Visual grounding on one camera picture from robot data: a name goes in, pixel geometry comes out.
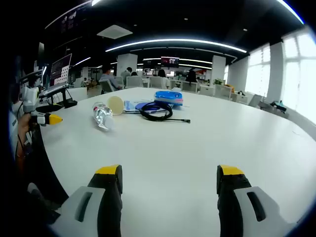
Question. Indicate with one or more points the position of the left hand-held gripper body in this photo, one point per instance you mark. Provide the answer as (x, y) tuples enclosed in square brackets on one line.
[(29, 98)]

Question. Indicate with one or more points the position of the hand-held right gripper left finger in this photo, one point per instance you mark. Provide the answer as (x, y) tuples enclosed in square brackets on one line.
[(81, 209)]

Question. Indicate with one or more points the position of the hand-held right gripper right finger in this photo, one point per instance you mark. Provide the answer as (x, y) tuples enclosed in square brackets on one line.
[(247, 217)]

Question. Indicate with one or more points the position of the clear plastic water bottle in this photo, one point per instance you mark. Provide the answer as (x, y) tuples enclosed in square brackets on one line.
[(101, 116)]

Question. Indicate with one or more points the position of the cream paper cup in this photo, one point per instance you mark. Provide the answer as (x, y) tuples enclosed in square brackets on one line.
[(115, 105)]

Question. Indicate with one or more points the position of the blue wet wipes pack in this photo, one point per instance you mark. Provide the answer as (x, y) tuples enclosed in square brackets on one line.
[(130, 105)]

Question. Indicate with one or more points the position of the blue tissue pack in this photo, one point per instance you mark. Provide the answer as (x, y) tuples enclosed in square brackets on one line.
[(168, 96)]

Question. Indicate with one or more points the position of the person's left hand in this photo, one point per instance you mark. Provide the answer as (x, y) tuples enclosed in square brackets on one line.
[(24, 127)]

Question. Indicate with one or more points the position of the black laptop stand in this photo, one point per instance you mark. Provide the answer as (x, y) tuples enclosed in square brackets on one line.
[(70, 103)]

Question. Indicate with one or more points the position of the open laptop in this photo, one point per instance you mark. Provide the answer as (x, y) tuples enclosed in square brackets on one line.
[(60, 70)]

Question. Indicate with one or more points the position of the ceiling air conditioner unit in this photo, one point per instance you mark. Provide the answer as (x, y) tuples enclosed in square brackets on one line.
[(114, 31)]

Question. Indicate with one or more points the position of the white table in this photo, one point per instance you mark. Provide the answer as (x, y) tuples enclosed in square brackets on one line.
[(172, 145)]

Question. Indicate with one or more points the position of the dark bag with teal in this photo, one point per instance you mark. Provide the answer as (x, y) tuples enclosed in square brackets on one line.
[(277, 105)]

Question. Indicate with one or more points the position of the diagonal ceiling light strip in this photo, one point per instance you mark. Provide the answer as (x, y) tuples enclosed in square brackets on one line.
[(96, 2)]

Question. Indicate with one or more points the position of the hanging display screen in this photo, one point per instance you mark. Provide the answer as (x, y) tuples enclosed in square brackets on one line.
[(169, 61)]

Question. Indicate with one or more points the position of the small yellow object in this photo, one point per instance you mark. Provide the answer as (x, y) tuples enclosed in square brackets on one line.
[(229, 86)]

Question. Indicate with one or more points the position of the potted green plant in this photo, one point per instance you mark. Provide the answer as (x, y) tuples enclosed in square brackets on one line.
[(218, 81)]

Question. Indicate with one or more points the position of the long ceiling light strip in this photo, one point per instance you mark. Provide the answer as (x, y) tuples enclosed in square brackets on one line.
[(172, 41)]

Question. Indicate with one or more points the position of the narrow window with blinds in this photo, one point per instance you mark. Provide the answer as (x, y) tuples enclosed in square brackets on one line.
[(258, 71)]

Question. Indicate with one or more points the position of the wide window with blinds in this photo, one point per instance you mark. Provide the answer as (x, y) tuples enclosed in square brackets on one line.
[(301, 74)]

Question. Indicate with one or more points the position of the overhead ceiling light strip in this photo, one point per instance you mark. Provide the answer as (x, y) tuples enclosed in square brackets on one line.
[(292, 12)]

